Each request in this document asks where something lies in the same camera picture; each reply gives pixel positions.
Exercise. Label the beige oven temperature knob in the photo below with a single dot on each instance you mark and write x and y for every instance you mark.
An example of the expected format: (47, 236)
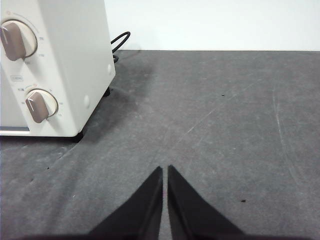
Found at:
(15, 41)

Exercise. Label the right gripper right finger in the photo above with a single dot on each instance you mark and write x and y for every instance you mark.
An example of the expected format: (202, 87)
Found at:
(190, 212)

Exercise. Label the white Toshiba toaster oven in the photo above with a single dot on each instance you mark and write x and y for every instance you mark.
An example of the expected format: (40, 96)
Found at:
(75, 50)

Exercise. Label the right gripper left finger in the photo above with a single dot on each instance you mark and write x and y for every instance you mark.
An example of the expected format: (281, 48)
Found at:
(140, 212)

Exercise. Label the beige oven timer knob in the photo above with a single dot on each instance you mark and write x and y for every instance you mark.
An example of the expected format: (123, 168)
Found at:
(40, 106)

